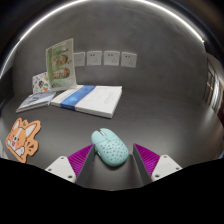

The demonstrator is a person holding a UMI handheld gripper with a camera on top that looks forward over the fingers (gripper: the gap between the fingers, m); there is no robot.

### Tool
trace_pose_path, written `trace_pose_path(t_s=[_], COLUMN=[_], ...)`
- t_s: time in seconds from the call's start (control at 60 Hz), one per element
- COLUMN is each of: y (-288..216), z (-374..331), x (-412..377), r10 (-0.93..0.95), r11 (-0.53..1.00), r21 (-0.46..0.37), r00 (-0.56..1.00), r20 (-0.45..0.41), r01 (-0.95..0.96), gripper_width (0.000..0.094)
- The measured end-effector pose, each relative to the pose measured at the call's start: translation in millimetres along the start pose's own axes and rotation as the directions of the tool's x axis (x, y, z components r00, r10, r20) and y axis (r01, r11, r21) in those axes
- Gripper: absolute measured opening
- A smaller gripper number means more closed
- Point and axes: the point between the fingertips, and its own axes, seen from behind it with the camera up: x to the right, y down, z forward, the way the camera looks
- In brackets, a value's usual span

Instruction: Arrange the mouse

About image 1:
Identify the green picture book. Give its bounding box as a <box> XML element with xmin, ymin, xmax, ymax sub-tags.
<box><xmin>45</xmin><ymin>37</ymin><xmax>78</xmax><ymax>93</ymax></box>

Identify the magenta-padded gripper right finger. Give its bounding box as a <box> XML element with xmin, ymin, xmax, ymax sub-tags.
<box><xmin>132</xmin><ymin>143</ymin><xmax>184</xmax><ymax>185</ymax></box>

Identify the mint green computer mouse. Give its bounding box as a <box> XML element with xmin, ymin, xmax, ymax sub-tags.
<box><xmin>91</xmin><ymin>127</ymin><xmax>130</xmax><ymax>167</ymax></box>

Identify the white ceiling light strip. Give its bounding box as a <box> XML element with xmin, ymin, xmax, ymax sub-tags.
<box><xmin>0</xmin><ymin>0</ymin><xmax>206</xmax><ymax>79</ymax></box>

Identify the white card with colourful prints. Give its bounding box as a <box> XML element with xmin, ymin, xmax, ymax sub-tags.
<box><xmin>31</xmin><ymin>71</ymin><xmax>51</xmax><ymax>95</ymax></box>

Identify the grey striped book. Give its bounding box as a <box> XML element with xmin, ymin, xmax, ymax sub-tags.
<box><xmin>15</xmin><ymin>90</ymin><xmax>57</xmax><ymax>114</ymax></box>

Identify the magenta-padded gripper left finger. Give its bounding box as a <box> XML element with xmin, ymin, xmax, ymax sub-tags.
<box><xmin>45</xmin><ymin>143</ymin><xmax>97</xmax><ymax>187</ymax></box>

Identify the orange corgi-shaped mouse pad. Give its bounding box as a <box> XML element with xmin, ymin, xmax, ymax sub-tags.
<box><xmin>5</xmin><ymin>117</ymin><xmax>42</xmax><ymax>164</ymax></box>

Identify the white book with blue band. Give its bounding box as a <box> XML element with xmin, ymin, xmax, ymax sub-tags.
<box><xmin>49</xmin><ymin>84</ymin><xmax>124</xmax><ymax>119</ymax></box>

